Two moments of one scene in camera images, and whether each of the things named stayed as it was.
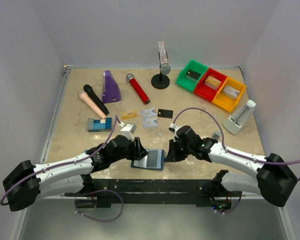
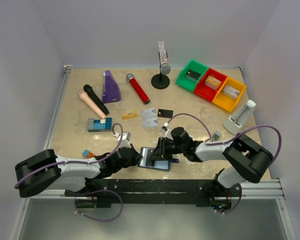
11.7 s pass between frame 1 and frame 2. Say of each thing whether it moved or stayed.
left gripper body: moved
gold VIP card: stayed
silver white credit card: stayed
